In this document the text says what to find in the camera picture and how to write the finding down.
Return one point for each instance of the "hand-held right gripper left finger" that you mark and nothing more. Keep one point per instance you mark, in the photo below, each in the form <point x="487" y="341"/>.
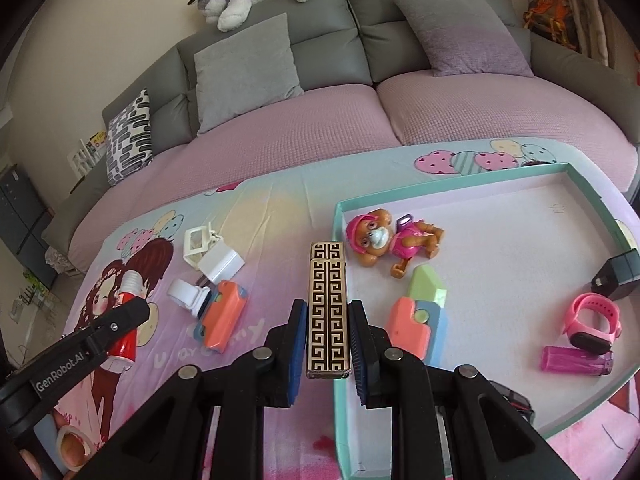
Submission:
<point x="298" y="340"/>

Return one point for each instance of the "purple cushion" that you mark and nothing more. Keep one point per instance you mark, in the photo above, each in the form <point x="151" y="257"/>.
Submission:
<point x="460" y="35"/>

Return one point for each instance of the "pink toy puppy figure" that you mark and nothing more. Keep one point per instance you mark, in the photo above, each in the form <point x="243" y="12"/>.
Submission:
<point x="400" y="245"/>

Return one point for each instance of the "pink sofa seat cover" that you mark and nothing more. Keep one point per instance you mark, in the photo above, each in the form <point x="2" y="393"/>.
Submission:
<point x="500" y="105"/>
<point x="275" y="130"/>

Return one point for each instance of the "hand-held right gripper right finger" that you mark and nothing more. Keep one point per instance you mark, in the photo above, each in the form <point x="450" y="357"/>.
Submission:
<point x="361" y="350"/>

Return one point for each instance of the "red bottle white cap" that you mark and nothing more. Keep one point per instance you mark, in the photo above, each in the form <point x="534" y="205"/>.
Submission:
<point x="125" y="345"/>

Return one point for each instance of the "orange backpack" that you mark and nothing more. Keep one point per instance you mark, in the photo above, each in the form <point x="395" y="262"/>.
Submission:
<point x="550" y="15"/>

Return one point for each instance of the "orange blue toy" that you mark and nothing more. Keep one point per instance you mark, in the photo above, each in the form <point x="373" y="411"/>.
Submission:
<point x="225" y="315"/>

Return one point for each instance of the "teal cardboard box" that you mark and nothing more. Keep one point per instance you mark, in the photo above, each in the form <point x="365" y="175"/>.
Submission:
<point x="500" y="260"/>

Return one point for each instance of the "pastel toy knife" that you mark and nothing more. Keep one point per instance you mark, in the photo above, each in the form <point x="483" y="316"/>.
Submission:
<point x="412" y="320"/>

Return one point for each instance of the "black white patterned cushion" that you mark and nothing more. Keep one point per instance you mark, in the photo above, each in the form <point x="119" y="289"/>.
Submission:
<point x="127" y="140"/>

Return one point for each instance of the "beige tape roll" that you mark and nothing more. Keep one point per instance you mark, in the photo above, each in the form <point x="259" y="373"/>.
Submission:
<point x="59" y="442"/>

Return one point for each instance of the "pink lighter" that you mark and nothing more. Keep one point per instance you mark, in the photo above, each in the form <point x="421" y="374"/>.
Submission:
<point x="570" y="359"/>

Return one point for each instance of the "white clip holder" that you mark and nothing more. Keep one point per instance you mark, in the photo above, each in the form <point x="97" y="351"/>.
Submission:
<point x="182" y="292"/>

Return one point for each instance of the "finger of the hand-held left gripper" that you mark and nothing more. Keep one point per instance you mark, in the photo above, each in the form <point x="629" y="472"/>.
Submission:
<point x="122" y="317"/>

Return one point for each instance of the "black charger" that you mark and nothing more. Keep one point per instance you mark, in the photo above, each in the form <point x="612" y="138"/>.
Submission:
<point x="620" y="270"/>

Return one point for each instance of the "pink watch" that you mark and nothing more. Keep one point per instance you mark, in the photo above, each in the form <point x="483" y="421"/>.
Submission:
<point x="580" y="310"/>

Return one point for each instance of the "grey cushion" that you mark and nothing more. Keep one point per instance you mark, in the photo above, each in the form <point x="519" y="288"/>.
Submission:
<point x="245" y="70"/>

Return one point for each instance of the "patterned curtain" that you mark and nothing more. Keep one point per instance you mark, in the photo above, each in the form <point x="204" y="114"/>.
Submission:
<point x="595" y="20"/>

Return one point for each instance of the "black red device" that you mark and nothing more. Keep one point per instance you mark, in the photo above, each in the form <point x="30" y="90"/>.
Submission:
<point x="515" y="400"/>

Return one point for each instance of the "dark grey cabinet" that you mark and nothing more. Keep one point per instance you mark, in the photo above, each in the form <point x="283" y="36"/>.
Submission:
<point x="20" y="220"/>

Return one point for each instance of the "white magazine rack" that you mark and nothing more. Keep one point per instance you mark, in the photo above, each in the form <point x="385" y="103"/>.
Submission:
<point x="92" y="142"/>

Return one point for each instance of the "white charger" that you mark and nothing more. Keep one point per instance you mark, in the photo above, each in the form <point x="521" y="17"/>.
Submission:
<point x="220" y="262"/>

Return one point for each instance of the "grey sofa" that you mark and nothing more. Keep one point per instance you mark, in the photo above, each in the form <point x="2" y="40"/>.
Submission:
<point x="325" y="25"/>

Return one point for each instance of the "gold black patterned box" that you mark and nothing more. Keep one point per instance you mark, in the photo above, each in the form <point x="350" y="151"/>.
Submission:
<point x="327" y="310"/>

